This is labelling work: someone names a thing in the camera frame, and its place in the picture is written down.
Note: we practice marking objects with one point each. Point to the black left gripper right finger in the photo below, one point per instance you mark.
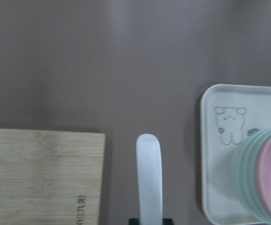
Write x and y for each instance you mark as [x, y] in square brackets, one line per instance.
[167, 221]

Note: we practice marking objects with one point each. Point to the white serving tray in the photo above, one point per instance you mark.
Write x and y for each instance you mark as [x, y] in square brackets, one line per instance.
[229, 115]

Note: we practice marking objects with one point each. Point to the green bowl stack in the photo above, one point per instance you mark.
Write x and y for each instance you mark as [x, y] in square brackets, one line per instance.
[245, 164]

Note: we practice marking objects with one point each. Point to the white ceramic spoon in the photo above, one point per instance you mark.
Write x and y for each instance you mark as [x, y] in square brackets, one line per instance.
[149, 172]

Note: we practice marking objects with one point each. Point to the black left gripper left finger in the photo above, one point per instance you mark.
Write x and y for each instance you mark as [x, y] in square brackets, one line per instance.
[134, 221]

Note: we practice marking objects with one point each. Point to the bamboo cutting board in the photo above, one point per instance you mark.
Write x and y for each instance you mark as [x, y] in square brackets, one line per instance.
[50, 177]

